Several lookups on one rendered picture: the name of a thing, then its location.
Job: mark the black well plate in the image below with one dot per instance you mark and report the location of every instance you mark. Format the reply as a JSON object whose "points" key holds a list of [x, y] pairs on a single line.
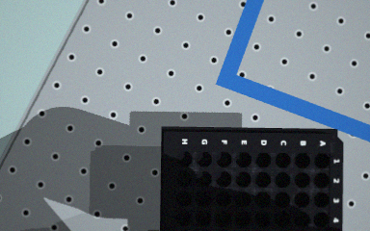
{"points": [[240, 198]]}

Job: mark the blue tape outline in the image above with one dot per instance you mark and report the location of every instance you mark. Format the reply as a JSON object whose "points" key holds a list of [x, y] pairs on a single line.
{"points": [[229, 80]]}

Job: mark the grey flat base plate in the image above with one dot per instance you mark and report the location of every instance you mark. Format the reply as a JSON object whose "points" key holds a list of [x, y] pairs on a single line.
{"points": [[86, 155]]}

